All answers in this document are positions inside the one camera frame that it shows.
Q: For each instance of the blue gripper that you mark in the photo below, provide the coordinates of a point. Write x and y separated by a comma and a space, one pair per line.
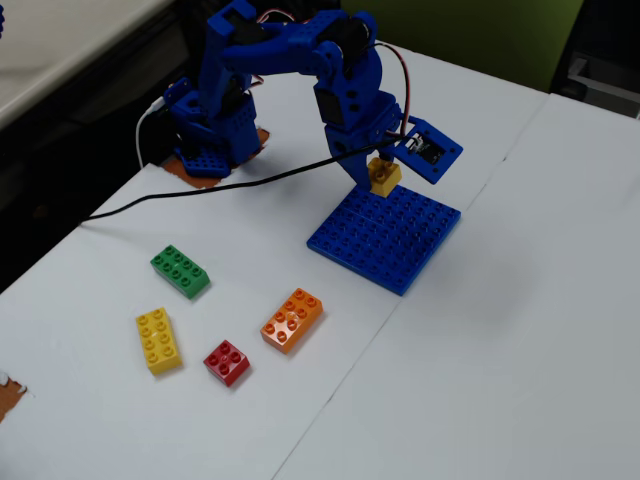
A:
350, 142

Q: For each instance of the yellow 2x2 block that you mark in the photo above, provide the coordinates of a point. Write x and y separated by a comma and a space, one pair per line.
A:
385, 177

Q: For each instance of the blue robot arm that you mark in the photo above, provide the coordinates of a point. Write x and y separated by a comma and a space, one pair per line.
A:
220, 75

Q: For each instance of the orange 2x4 block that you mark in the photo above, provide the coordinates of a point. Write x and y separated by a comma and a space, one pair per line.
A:
291, 321

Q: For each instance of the green 2x4 block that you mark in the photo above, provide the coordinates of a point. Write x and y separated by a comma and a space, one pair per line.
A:
181, 271

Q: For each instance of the red 2x2 block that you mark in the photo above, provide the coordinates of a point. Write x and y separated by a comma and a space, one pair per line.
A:
226, 361

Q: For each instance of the yellow 2x4 block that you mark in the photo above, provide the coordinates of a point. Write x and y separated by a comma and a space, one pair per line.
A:
158, 341

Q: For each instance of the green chair back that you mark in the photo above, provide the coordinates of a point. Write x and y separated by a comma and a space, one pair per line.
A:
465, 35

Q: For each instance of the white board sheet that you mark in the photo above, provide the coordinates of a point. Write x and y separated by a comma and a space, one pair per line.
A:
280, 415
525, 325

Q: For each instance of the grey box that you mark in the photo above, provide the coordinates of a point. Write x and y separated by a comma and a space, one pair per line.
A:
607, 82

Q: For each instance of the white side table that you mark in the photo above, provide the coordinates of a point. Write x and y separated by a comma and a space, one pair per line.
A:
55, 45

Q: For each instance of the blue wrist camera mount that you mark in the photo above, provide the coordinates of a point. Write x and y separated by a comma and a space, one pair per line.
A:
430, 150

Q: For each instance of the blue 8x8 base plate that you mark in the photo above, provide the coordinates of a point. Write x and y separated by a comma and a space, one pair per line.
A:
385, 240

